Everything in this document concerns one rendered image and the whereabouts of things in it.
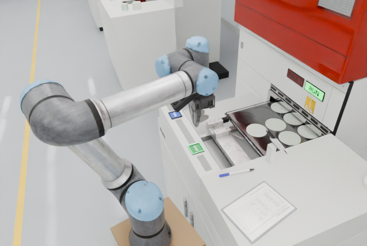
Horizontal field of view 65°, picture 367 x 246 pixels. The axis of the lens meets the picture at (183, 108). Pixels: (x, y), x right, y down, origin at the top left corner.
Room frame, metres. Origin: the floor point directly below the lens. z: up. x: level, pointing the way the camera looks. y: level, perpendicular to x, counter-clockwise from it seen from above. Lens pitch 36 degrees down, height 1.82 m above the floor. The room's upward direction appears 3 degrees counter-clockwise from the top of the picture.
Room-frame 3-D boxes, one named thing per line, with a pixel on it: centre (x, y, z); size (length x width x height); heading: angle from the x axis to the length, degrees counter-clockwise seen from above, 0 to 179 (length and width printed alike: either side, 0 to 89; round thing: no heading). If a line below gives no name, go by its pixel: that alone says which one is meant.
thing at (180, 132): (1.00, 0.00, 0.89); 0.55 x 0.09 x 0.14; 19
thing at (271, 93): (1.15, -0.56, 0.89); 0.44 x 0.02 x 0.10; 19
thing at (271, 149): (0.79, -0.34, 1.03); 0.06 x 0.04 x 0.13; 109
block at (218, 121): (1.14, -0.15, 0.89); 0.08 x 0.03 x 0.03; 109
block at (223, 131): (1.06, -0.18, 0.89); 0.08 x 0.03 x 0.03; 109
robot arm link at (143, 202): (0.58, 0.14, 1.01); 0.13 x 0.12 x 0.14; 35
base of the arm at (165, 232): (0.57, 0.14, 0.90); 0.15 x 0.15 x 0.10
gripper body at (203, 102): (0.89, -0.07, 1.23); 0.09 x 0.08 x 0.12; 109
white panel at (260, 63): (1.32, -0.51, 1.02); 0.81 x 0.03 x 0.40; 19
